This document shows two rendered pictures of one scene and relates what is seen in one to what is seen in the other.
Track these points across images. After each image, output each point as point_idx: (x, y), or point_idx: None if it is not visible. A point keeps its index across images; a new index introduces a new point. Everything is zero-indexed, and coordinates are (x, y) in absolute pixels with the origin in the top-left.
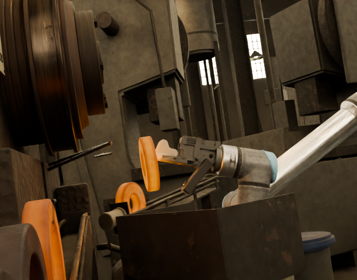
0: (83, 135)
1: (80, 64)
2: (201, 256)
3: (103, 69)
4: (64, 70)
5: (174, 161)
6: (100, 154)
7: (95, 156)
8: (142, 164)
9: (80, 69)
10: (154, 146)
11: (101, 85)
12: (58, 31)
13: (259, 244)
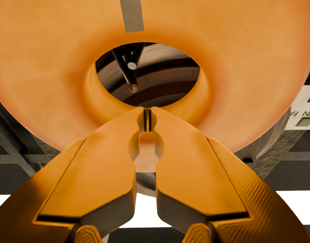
0: (198, 70)
1: (259, 141)
2: None
3: (250, 162)
4: (278, 122)
5: (279, 198)
6: (142, 50)
7: (144, 42)
8: (97, 75)
9: (260, 138)
10: (241, 148)
11: (252, 146)
12: (272, 145)
13: None
